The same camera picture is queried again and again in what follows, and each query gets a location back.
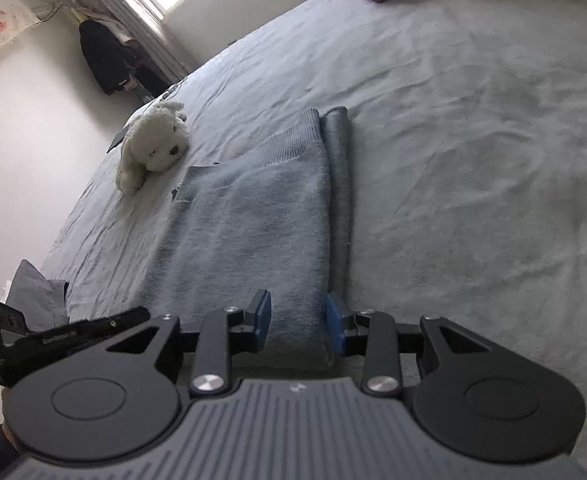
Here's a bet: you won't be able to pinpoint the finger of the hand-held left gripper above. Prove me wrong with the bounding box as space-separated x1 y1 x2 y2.
98 306 152 352

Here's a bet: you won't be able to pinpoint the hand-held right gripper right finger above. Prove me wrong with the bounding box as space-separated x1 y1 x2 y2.
325 293 495 397

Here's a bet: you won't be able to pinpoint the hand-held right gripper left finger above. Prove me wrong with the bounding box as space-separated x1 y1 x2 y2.
106 289 273 395

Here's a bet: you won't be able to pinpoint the light blue printed sweater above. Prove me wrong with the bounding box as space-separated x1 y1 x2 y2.
136 105 355 369

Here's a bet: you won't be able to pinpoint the dark hanging clothes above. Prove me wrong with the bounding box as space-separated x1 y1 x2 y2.
78 18 175 97

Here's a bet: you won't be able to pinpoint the grey garment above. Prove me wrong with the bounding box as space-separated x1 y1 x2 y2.
5 258 70 332

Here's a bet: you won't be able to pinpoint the white plush dog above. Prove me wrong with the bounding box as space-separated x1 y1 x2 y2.
114 99 192 195

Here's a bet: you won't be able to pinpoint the dark flat phone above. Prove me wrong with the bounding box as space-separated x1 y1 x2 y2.
106 127 133 154

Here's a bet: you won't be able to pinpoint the grey bed sheet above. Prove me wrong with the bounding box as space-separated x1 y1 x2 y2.
38 0 587 463

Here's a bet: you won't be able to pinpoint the grey patterned curtain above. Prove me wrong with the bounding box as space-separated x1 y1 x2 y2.
28 0 200 87

